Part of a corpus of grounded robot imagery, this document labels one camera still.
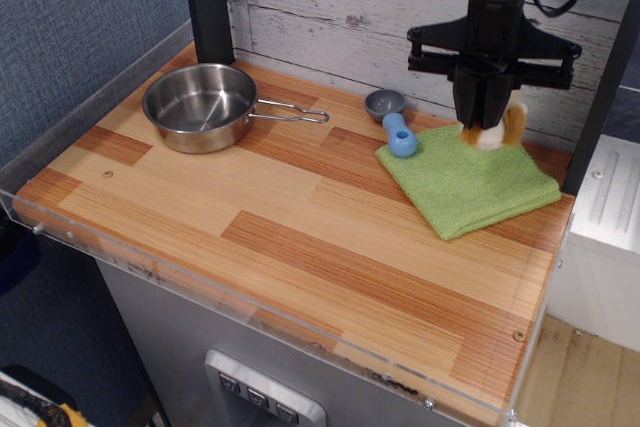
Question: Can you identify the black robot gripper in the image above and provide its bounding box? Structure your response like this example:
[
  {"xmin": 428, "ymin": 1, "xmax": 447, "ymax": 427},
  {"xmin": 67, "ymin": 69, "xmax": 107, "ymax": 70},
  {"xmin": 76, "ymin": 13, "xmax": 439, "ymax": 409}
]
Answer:
[{"xmin": 407, "ymin": 0, "xmax": 582, "ymax": 130}]

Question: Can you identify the white and brown plush dog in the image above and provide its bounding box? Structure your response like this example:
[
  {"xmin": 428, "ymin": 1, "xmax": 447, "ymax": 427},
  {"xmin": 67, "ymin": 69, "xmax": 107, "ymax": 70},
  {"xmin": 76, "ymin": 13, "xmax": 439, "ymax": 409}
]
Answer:
[{"xmin": 459, "ymin": 100, "xmax": 528, "ymax": 151}]

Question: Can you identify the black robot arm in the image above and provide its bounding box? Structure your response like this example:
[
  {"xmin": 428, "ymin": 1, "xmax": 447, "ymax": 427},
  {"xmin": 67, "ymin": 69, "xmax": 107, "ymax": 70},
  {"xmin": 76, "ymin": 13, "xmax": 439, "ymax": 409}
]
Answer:
[{"xmin": 407, "ymin": 0, "xmax": 582, "ymax": 130}]

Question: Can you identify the blue and grey toy scoop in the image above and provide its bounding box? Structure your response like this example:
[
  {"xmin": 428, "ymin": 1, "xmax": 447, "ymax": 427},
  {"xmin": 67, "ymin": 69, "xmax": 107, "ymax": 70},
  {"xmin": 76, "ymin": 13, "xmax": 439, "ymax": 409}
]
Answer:
[{"xmin": 364, "ymin": 89, "xmax": 418, "ymax": 158}]

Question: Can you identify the green folded cloth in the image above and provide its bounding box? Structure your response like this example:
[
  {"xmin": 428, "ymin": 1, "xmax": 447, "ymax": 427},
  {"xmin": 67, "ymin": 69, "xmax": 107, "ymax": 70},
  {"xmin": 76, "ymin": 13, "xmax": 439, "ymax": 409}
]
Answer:
[{"xmin": 376, "ymin": 126, "xmax": 561, "ymax": 241}]

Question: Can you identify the silver button control panel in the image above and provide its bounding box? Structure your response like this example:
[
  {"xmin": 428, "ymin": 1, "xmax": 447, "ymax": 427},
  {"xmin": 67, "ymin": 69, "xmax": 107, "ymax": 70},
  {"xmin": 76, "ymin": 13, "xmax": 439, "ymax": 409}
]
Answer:
[{"xmin": 204, "ymin": 349, "xmax": 327, "ymax": 426}]

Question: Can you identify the grey toy appliance front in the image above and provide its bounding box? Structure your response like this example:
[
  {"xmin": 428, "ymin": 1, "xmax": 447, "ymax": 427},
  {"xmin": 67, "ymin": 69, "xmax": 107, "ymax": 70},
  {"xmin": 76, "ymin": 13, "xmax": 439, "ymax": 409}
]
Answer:
[{"xmin": 94, "ymin": 260, "xmax": 481, "ymax": 427}]

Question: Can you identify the clear acrylic table guard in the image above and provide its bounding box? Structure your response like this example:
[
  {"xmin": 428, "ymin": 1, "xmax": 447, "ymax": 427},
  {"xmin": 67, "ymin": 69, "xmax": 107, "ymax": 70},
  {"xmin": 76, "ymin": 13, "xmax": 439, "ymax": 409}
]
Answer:
[{"xmin": 0, "ymin": 20, "xmax": 575, "ymax": 427}]

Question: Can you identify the yellow object at bottom left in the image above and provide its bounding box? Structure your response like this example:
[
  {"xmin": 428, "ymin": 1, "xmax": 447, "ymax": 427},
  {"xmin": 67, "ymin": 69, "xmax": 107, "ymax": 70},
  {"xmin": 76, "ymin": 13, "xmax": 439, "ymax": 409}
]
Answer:
[{"xmin": 39, "ymin": 404, "xmax": 89, "ymax": 427}]

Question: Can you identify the dark right vertical post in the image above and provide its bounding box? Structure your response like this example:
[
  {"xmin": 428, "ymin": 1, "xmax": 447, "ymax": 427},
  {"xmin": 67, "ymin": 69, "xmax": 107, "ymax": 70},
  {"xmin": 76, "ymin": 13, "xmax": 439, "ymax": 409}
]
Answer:
[{"xmin": 561, "ymin": 0, "xmax": 639, "ymax": 196}]

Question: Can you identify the dark vertical post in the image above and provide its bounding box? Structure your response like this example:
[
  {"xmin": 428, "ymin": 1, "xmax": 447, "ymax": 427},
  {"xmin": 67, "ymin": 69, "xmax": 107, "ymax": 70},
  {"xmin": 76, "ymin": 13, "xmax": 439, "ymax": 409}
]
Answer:
[
  {"xmin": 188, "ymin": 0, "xmax": 235, "ymax": 65},
  {"xmin": 561, "ymin": 0, "xmax": 639, "ymax": 196}
]

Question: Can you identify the white aluminium rail block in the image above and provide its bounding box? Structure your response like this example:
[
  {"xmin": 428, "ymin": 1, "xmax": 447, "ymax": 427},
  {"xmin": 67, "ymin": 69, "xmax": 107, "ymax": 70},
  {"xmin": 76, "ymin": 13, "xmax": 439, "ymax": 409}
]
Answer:
[{"xmin": 547, "ymin": 135, "xmax": 639, "ymax": 351}]

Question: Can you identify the steel pot with wire handle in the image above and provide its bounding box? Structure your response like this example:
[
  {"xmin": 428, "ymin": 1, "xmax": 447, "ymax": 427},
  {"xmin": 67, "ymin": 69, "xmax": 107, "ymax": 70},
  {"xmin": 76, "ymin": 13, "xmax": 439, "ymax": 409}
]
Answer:
[{"xmin": 142, "ymin": 63, "xmax": 330, "ymax": 154}]

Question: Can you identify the dark left vertical post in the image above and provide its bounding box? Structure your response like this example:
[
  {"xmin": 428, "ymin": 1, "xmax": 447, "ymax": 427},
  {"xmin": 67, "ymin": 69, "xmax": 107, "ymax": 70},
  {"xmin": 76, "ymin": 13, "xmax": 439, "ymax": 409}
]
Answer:
[{"xmin": 188, "ymin": 0, "xmax": 235, "ymax": 65}]

